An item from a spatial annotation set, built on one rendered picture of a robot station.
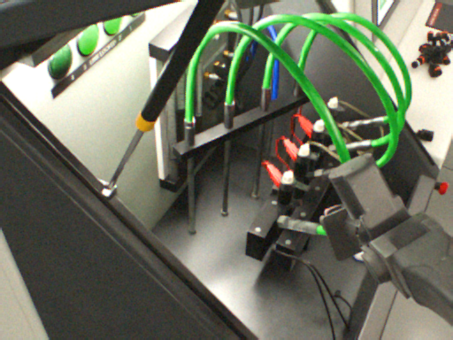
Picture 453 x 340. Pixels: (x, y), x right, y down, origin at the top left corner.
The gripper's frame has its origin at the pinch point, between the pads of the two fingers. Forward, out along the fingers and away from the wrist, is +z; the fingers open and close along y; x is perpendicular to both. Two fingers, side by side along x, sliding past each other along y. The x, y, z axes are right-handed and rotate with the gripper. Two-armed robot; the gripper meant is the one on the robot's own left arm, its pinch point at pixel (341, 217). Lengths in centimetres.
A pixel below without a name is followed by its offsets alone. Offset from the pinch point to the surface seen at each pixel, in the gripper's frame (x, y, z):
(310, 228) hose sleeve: 1.0, 4.0, 5.4
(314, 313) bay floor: 24.1, 4.5, 29.9
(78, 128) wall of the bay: -25.9, 30.7, 11.0
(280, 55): -24.7, 1.7, -5.6
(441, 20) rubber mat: -23, -71, 79
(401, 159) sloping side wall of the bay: 4, -29, 41
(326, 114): -15.6, -0.5, -8.4
